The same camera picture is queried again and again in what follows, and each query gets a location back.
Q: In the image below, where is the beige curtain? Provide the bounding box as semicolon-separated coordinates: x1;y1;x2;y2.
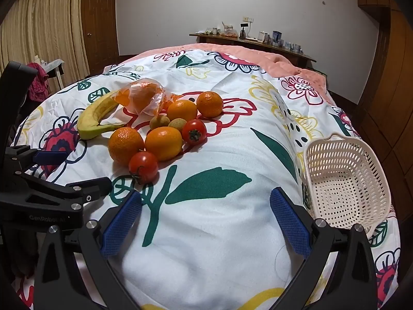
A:
1;0;90;87

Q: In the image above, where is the mandarin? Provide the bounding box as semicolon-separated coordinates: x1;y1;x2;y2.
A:
196;91;223;118

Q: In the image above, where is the yellow banana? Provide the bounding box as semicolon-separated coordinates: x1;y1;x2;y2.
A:
77;91;125;140

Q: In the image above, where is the pink quilt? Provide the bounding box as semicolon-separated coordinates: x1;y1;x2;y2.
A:
124;43;335;105

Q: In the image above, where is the left green longan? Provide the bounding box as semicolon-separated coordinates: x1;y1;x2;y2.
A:
149;115;170;130

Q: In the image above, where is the green longan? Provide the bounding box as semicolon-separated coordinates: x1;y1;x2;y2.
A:
168;118;187;132
149;115;170;130

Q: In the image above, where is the red tomato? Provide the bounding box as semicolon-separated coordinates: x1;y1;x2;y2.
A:
181;119;207;145
129;151;158;185

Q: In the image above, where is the brown wooden door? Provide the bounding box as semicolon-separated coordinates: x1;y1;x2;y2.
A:
81;0;119;75

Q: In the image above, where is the plastic bag of oranges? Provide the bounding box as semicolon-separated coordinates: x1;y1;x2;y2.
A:
111;79;179;116

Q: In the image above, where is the pink cloth on chair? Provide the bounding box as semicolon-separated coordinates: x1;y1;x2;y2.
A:
27;62;49;102

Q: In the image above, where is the wooden sideboard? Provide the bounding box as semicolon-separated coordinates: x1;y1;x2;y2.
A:
189;34;316;68

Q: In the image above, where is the right green longan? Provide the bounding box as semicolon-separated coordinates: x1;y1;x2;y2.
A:
168;118;187;132

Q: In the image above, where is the white folding table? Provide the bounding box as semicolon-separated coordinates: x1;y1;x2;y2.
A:
34;55;64;90

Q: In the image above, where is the wooden wardrobe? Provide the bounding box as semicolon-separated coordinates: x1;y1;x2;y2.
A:
356;0;412;222

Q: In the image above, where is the smooth orange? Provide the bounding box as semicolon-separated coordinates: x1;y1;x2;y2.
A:
166;99;197;121
145;127;183;162

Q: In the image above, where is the cream plastic basket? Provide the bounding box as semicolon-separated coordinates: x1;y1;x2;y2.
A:
303;133;391;238

